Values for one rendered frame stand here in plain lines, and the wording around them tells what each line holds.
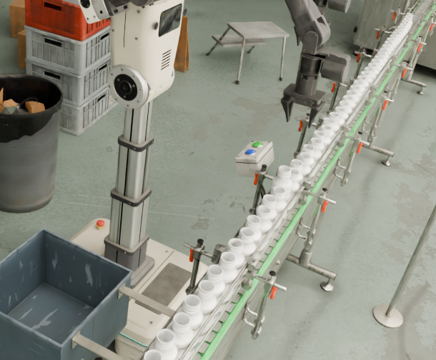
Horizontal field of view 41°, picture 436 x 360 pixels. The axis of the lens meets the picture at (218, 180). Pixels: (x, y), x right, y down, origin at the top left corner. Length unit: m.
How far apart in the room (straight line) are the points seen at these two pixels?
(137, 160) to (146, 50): 0.47
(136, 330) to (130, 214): 0.47
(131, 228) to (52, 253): 0.66
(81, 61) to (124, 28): 1.82
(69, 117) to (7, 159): 0.96
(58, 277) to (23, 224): 1.45
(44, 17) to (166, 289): 1.96
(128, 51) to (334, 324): 1.71
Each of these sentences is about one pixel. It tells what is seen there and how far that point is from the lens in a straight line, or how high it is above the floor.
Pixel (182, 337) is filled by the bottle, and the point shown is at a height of 1.13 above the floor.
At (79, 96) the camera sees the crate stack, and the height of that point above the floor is 0.30.
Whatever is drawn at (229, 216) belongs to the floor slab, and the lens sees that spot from 3.47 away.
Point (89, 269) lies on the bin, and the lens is 1.76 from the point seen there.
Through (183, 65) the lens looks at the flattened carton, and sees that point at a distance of 5.05.
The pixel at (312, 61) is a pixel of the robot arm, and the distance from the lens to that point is 1.55.
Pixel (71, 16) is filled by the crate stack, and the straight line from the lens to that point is 3.72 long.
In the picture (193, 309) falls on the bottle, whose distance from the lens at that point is 1.30.
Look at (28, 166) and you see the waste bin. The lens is 3.17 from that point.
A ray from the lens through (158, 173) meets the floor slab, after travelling 3.73.
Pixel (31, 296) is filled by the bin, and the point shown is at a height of 0.73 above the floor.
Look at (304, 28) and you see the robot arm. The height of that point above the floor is 1.62.
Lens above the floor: 2.11
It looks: 34 degrees down
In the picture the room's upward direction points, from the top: 11 degrees clockwise
